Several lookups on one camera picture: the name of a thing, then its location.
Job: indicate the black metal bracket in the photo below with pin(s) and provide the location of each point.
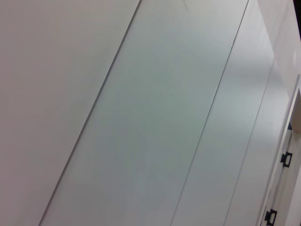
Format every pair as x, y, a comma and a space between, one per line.
282, 160
266, 216

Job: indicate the white cabinet frame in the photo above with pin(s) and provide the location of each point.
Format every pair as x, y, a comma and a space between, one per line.
294, 101

